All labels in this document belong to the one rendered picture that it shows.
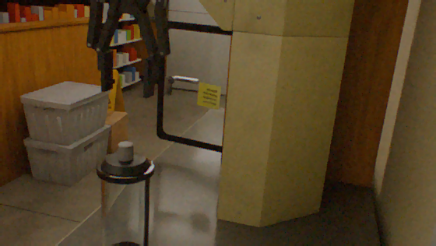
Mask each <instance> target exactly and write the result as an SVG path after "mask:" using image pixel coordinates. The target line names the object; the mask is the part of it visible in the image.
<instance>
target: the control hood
mask: <svg viewBox="0 0 436 246"><path fill-rule="evenodd" d="M199 2H200V3H201V4H202V6H203V7H204V8H205V9H206V11H208V13H209V14H210V15H211V17H212V18H213V20H215V21H216V23H217V24H218V26H219V28H220V29H221V30H231V31H232V30H233V28H234V11H235V2H236V0H199Z"/></svg>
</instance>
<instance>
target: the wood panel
mask: <svg viewBox="0 0 436 246"><path fill-rule="evenodd" d="M408 4H409V0H354V7H353V15H352V20H351V24H350V32H349V36H348V41H347V46H346V54H345V63H344V68H343V76H342V80H341V85H340V89H339V97H338V101H337V106H336V114H335V123H334V128H333V132H332V140H331V145H330V149H329V157H328V162H327V167H326V171H325V179H327V180H332V181H339V182H344V183H348V184H352V185H360V186H368V187H371V183H372V179H373V176H374V166H375V162H376V158H377V155H378V147H379V144H380V140H381V137H382V130H383V127H384V119H385V113H386V109H387V106H388V101H389V95H390V91H391V88H392V81H393V74H394V70H395V66H396V60H397V57H398V53H399V46H400V42H401V39H402V35H403V25H404V21H405V18H406V11H407V8H408Z"/></svg>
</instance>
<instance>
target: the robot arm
mask: <svg viewBox="0 0 436 246"><path fill-rule="evenodd" d="M104 1H105V0H90V3H91V6H90V20H89V26H88V33H87V40H86V46H87V47H88V48H92V49H93V50H95V51H96V52H97V68H98V70H101V92H106V91H108V90H111V89H113V51H110V50H109V47H110V45H111V40H112V38H113V36H114V32H115V31H116V28H117V26H118V22H119V20H120V18H121V17H122V14H125V13H127V14H129V15H133V16H134V19H135V20H136V21H137V23H138V25H139V29H140V33H141V35H142V39H143V41H144V44H145V46H146V50H147V52H148V55H149V57H148V58H144V76H143V98H150V97H151V96H153V95H154V81H155V78H156V77H158V76H159V74H160V58H162V57H165V56H168V55H170V52H171V50H170V36H169V29H168V20H167V6H168V2H169V0H108V1H109V2H110V7H109V9H108V11H107V19H106V20H105V23H104V27H103V29H102V18H103V10H104ZM150 1H152V2H153V7H154V8H155V9H154V14H155V21H156V35H157V41H158V43H157V41H156V38H155V35H154V32H153V29H152V27H151V24H150V20H149V12H148V10H147V5H148V4H149V3H150ZM101 30H102V33H101Z"/></svg>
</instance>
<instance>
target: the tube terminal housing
mask: <svg viewBox="0 0 436 246"><path fill-rule="evenodd" d="M353 7H354V0H236V2H235V11H234V28H233V30H234V31H233V36H232V45H231V53H230V70H229V79H228V88H227V113H226V121H225V130H224V139H223V156H222V165H221V174H220V190H219V199H218V217H217V218H218V219H221V220H227V221H230V222H235V223H240V224H244V225H251V226H255V227H264V226H266V225H272V224H275V223H280V222H283V221H286V220H291V219H294V218H297V217H300V216H306V215H311V214H314V213H319V210H320V205H321V200H322V193H323V188H324V183H325V171H326V167H327V162H328V157H329V149H330V145H331V140H332V132H333V128H334V123H335V114H336V106H337V101H338V97H339V89H340V85H341V80H342V76H343V68H344V63H345V54H346V46H347V41H348V36H349V32H350V24H351V20H352V15H353Z"/></svg>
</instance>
